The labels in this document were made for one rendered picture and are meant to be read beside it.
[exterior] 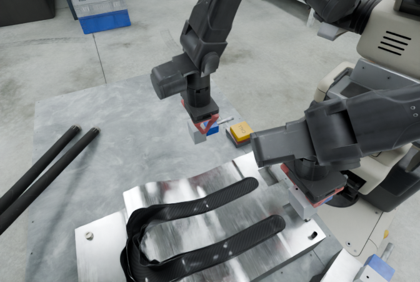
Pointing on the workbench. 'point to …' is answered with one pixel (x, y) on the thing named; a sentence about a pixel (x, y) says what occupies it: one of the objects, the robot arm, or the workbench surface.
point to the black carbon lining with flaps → (150, 213)
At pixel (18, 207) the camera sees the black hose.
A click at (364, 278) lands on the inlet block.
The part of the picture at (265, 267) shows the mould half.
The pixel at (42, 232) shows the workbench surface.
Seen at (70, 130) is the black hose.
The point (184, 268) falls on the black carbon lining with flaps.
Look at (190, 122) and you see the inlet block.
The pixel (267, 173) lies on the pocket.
